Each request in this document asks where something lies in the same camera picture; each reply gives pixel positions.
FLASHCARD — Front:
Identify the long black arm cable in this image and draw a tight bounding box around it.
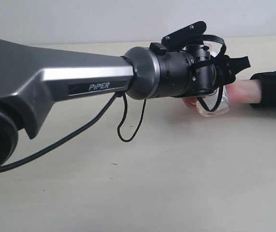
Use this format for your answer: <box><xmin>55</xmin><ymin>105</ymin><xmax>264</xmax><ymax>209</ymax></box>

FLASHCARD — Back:
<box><xmin>0</xmin><ymin>93</ymin><xmax>118</xmax><ymax>176</ymax></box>

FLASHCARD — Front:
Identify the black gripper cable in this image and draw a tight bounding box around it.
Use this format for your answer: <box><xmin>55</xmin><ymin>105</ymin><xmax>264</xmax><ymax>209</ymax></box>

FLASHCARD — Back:
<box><xmin>191</xmin><ymin>34</ymin><xmax>227</xmax><ymax>113</ymax></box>

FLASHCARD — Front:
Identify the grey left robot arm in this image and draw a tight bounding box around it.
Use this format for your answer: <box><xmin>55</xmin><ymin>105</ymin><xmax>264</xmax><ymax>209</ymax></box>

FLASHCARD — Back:
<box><xmin>0</xmin><ymin>35</ymin><xmax>250</xmax><ymax>173</ymax></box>

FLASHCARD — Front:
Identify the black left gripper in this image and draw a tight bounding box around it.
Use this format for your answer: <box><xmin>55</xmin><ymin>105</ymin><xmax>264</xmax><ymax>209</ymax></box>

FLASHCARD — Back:
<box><xmin>182</xmin><ymin>43</ymin><xmax>251</xmax><ymax>96</ymax></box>

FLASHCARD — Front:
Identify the black looped cord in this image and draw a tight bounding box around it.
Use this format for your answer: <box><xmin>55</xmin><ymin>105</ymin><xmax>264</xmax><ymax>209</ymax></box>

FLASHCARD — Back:
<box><xmin>116</xmin><ymin>93</ymin><xmax>147</xmax><ymax>143</ymax></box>

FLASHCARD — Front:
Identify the square bottle with floral label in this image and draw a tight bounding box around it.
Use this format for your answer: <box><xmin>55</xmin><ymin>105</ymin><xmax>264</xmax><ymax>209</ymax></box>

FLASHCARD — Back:
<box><xmin>195</xmin><ymin>42</ymin><xmax>230</xmax><ymax>118</ymax></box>

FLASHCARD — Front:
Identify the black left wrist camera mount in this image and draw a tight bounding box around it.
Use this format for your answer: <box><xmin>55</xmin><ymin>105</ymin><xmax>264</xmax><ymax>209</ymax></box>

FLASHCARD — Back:
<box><xmin>161</xmin><ymin>21</ymin><xmax>207</xmax><ymax>51</ymax></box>

